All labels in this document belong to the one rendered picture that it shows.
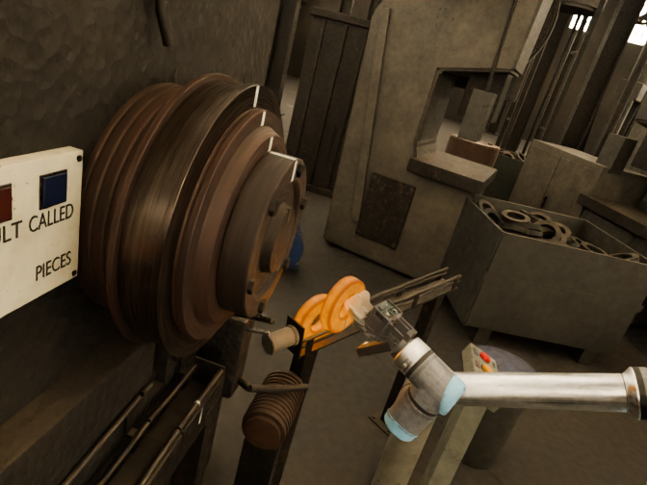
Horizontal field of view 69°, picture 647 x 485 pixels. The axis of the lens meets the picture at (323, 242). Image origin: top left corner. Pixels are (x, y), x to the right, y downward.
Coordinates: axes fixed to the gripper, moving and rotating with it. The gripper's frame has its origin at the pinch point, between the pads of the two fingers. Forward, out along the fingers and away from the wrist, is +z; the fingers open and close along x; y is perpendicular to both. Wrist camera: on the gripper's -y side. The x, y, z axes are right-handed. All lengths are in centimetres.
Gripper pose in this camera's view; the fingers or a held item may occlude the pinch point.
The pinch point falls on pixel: (345, 298)
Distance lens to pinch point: 124.9
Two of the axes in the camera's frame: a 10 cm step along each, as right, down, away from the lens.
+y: 4.3, -7.5, -5.1
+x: -6.2, 1.7, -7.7
